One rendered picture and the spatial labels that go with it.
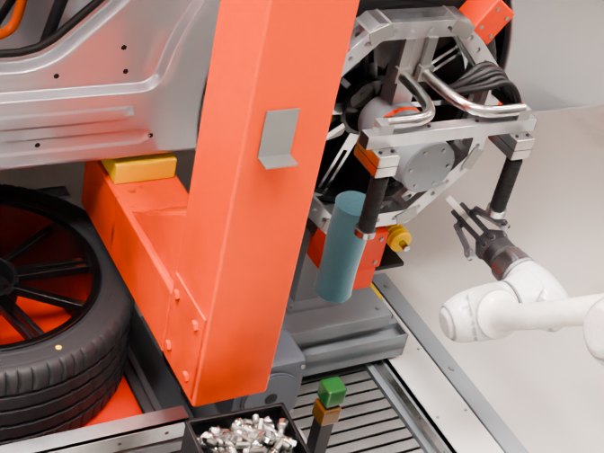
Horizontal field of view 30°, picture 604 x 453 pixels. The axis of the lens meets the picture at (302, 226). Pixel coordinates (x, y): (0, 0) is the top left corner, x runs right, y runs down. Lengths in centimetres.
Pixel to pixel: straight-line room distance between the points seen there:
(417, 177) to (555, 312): 41
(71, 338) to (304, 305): 80
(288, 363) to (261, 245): 58
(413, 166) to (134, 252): 61
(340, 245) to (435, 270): 115
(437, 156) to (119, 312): 74
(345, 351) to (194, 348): 90
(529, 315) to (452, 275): 131
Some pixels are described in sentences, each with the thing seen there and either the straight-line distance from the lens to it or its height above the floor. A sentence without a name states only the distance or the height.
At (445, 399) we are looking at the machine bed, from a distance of 302.
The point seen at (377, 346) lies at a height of 15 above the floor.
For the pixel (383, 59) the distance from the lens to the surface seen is 273.
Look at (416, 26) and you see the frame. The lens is 237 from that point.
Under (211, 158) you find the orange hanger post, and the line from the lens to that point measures 193.
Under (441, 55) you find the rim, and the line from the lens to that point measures 261.
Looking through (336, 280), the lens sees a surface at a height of 55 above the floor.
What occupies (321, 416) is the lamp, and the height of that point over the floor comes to 59.
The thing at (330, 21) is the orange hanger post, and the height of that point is 134.
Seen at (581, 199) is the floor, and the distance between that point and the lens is 419.
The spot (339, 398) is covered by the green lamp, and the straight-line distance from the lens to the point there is 210.
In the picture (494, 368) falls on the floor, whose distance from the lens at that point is 329.
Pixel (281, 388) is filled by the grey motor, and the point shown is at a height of 35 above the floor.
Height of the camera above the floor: 208
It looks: 35 degrees down
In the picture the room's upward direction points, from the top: 13 degrees clockwise
